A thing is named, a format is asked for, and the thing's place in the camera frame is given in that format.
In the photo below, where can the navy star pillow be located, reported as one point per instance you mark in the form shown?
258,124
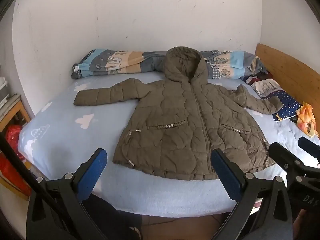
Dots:
287,102

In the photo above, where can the orange crumpled cloth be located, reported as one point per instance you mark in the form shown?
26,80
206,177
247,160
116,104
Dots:
306,118

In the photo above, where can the red plastic bag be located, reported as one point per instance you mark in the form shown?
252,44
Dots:
13,140

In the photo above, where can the wooden side shelf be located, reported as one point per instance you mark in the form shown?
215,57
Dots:
15,112

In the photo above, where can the dark clothes pile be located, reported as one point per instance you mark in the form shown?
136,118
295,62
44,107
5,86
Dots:
252,78

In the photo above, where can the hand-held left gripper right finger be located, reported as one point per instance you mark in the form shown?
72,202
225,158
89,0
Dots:
225,172

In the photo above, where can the olive quilted hooded jacket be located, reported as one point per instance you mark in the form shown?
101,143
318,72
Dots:
180,120

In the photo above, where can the rolled patterned quilt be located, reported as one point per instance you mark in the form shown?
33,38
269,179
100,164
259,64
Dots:
120,62

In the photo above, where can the red box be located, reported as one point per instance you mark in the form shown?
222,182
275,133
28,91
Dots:
12,175

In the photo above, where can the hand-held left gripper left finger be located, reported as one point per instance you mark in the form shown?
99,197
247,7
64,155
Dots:
92,172

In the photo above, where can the bed with blue cloud sheet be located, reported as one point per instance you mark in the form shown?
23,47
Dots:
62,140

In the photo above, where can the wooden headboard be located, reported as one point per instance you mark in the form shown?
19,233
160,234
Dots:
287,67

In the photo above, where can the person's dark trouser leg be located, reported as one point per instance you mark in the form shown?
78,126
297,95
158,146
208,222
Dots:
112,217

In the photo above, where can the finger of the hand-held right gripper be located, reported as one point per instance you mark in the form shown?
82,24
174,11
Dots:
308,147
278,156

